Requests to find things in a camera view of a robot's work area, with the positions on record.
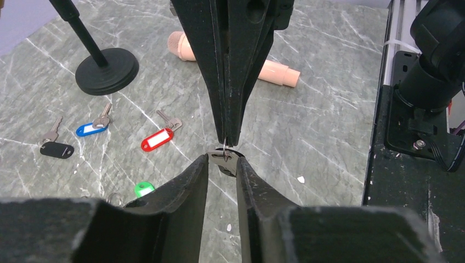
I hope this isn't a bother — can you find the metal disc with keyrings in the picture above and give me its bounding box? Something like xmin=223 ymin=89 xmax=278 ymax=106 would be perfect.
xmin=105 ymin=192 xmax=123 ymax=207

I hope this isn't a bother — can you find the black microphone stand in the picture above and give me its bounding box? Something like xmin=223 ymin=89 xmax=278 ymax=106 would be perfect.
xmin=50 ymin=0 xmax=139 ymax=96

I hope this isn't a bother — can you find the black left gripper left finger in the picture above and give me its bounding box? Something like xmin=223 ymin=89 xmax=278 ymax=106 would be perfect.
xmin=1 ymin=155 xmax=208 ymax=262

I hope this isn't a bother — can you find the red key tag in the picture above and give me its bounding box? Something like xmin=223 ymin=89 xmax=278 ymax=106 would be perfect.
xmin=140 ymin=128 xmax=174 ymax=152

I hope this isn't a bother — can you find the blue key tag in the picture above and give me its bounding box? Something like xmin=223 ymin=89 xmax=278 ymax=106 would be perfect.
xmin=76 ymin=123 xmax=108 ymax=137

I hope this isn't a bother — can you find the black key tag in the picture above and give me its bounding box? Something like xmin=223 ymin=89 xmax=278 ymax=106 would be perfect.
xmin=39 ymin=141 xmax=75 ymax=159

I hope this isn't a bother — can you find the pink toy microphone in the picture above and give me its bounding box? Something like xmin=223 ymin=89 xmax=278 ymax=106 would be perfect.
xmin=167 ymin=31 xmax=302 ymax=89

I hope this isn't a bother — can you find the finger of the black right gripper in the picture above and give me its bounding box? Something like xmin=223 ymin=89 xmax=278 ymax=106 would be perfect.
xmin=172 ymin=0 xmax=225 ymax=144
xmin=216 ymin=1 xmax=294 ymax=146

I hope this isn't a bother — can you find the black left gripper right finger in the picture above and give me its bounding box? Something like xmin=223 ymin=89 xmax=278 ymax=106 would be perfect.
xmin=236 ymin=158 xmax=444 ymax=262

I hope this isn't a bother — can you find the silver key on blue tag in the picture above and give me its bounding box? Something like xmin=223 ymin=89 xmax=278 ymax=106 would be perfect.
xmin=92 ymin=102 xmax=112 ymax=129

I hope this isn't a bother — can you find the silver key on red tag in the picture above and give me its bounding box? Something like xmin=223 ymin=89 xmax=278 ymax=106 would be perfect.
xmin=156 ymin=110 xmax=183 ymax=132

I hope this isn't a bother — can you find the green key tag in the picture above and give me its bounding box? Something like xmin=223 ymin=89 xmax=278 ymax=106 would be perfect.
xmin=134 ymin=181 xmax=155 ymax=198

